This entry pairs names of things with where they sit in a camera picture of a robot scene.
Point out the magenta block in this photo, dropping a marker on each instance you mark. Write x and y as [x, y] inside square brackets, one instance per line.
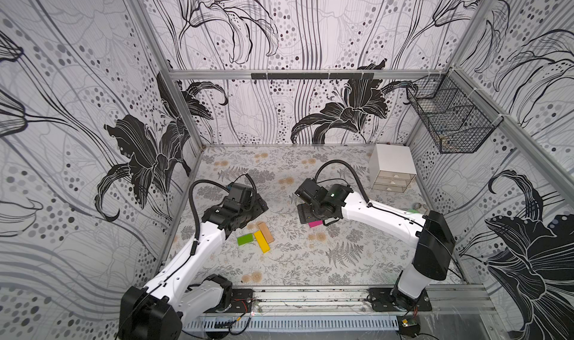
[315, 223]

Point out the green block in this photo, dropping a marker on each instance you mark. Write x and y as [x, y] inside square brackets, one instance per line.
[245, 239]

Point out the black wire basket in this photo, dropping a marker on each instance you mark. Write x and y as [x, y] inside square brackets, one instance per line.
[450, 112]

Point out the white cable duct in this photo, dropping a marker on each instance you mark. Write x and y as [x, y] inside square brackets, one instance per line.
[294, 324]

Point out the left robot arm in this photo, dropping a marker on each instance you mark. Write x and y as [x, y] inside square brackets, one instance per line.
[160, 308]

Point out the small electronics board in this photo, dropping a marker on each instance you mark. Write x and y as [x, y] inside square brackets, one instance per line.
[409, 327]

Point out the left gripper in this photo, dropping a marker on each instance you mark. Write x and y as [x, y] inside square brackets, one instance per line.
[258, 206]

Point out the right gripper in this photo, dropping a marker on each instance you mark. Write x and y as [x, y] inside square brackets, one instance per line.
[307, 212]

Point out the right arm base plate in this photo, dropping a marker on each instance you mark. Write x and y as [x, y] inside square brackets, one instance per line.
[389, 299]

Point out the black wall bar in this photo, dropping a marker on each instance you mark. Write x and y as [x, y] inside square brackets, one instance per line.
[326, 76]

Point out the white drawer box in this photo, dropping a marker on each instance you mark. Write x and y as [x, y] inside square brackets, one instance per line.
[391, 168]

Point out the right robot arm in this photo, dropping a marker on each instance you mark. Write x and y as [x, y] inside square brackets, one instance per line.
[429, 235]

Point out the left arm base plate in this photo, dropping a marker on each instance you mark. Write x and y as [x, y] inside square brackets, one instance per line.
[239, 301]

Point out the yellow block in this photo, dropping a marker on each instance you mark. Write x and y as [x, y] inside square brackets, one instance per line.
[262, 242]

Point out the natural wood block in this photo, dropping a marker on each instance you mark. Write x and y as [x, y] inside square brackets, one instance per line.
[263, 228]

